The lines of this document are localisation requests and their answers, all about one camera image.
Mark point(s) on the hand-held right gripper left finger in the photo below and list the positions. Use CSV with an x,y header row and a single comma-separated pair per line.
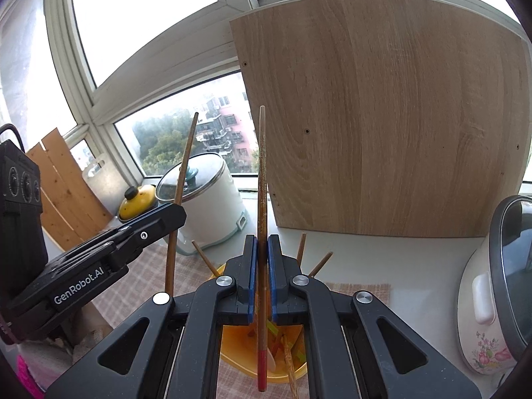
x,y
250,278

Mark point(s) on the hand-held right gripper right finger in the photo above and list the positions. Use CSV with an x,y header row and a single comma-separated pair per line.
x,y
274,278

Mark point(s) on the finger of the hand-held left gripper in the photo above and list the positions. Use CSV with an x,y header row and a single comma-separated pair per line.
x,y
149,215
158,228

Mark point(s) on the red-tipped wooden chopstick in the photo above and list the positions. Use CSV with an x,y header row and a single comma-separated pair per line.
x,y
203,256
291,370
183,174
301,247
322,262
262,174

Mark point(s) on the green plastic spoon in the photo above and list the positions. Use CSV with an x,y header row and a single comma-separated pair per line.
x,y
272,327

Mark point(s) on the yellow plastic container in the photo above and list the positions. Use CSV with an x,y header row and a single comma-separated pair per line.
x,y
239,349

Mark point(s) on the translucent plastic spoon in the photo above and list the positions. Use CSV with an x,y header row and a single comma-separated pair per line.
x,y
271,361

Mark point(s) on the person's left hand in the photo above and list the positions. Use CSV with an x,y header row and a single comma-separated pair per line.
x,y
85,328

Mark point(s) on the black clay pot yellow lid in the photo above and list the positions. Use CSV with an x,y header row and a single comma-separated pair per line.
x,y
137,203

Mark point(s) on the white cutting board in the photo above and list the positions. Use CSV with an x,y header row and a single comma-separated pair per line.
x,y
102,187

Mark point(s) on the pink checked tablecloth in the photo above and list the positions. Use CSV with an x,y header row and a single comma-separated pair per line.
x,y
141,282

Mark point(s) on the pine plank board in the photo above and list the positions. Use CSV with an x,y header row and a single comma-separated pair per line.
x,y
62,191

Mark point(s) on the white teal electric pot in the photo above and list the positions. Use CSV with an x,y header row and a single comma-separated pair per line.
x,y
216,208

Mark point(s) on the light oak board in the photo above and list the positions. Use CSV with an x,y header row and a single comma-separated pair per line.
x,y
374,112

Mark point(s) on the white floral slow cooker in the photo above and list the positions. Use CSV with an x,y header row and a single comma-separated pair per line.
x,y
469,341

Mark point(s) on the white window frame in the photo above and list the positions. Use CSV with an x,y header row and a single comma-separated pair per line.
x,y
166,58

